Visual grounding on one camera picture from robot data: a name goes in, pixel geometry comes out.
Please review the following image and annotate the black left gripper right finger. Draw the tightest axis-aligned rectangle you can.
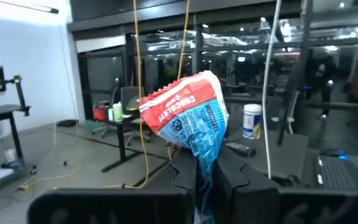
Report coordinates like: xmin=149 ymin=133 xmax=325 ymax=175
xmin=212 ymin=146 xmax=282 ymax=224

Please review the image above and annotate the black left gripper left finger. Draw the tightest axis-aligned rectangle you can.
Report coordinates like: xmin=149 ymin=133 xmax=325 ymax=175
xmin=141 ymin=147 xmax=198 ymax=196

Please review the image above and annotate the blue red chocolate granola bar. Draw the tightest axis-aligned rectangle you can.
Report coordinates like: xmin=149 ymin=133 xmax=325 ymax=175
xmin=139 ymin=70 xmax=229 ymax=224

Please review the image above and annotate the black remote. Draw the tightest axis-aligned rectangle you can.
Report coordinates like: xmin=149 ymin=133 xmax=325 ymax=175
xmin=224 ymin=141 xmax=257 ymax=158

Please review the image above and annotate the grey side table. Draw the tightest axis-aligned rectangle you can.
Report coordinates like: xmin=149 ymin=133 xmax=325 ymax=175
xmin=224 ymin=126 xmax=310 ymax=180

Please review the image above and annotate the black office desk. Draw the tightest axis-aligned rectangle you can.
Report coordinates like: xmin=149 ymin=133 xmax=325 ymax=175
xmin=100 ymin=116 xmax=173 ymax=174

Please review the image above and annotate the white wipes canister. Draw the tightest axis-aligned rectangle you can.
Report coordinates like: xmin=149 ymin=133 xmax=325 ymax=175
xmin=242 ymin=103 xmax=263 ymax=140

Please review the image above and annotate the green white bottle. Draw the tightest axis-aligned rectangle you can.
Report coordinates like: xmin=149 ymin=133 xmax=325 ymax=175
xmin=112 ymin=101 xmax=124 ymax=123

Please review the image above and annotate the grey office chair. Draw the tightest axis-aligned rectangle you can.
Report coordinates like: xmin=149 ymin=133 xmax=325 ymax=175
xmin=101 ymin=86 xmax=152 ymax=147

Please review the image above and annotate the black laptop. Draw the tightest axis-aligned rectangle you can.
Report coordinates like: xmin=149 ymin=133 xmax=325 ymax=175
xmin=314 ymin=154 xmax=358 ymax=191

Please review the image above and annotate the red box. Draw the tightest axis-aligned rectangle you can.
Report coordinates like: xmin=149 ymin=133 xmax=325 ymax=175
xmin=92 ymin=105 xmax=109 ymax=123

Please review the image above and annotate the person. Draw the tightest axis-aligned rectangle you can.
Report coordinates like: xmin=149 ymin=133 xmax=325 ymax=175
xmin=316 ymin=55 xmax=339 ymax=121

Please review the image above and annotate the black rolling stand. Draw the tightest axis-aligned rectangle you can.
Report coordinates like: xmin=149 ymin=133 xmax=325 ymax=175
xmin=0 ymin=74 xmax=38 ymax=197

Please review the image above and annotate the ceiling light fixture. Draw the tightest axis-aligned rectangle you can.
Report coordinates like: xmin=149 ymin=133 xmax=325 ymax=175
xmin=0 ymin=0 xmax=60 ymax=15

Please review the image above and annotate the white cable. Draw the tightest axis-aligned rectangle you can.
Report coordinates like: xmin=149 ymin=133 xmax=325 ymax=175
xmin=261 ymin=0 xmax=283 ymax=180

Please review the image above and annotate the yellow cable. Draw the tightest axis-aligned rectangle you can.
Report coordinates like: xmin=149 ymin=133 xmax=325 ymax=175
xmin=167 ymin=0 xmax=191 ymax=161
xmin=104 ymin=0 xmax=150 ymax=190

